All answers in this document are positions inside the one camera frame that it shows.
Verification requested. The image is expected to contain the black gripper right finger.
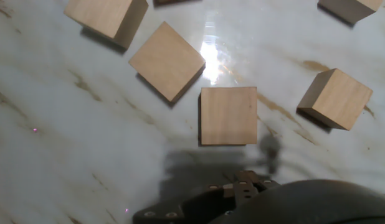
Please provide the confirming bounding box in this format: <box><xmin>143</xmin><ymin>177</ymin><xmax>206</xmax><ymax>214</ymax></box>
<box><xmin>234</xmin><ymin>170</ymin><xmax>280</xmax><ymax>202</ymax></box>

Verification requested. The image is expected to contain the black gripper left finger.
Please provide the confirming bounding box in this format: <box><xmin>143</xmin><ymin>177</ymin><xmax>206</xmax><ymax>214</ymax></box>
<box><xmin>132</xmin><ymin>185</ymin><xmax>237</xmax><ymax>224</ymax></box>

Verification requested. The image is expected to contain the large wooden cube block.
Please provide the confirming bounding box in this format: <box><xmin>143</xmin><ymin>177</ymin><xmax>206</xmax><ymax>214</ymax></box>
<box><xmin>316</xmin><ymin>0</ymin><xmax>384</xmax><ymax>26</ymax></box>
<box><xmin>128</xmin><ymin>21</ymin><xmax>207</xmax><ymax>103</ymax></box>
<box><xmin>152</xmin><ymin>0</ymin><xmax>203</xmax><ymax>6</ymax></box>
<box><xmin>297</xmin><ymin>67</ymin><xmax>374</xmax><ymax>131</ymax></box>
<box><xmin>197</xmin><ymin>86</ymin><xmax>259</xmax><ymax>146</ymax></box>
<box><xmin>63</xmin><ymin>0</ymin><xmax>149</xmax><ymax>50</ymax></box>

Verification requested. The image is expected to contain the white marble pattern mat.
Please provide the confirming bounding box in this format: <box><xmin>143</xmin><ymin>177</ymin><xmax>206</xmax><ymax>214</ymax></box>
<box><xmin>0</xmin><ymin>0</ymin><xmax>385</xmax><ymax>224</ymax></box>

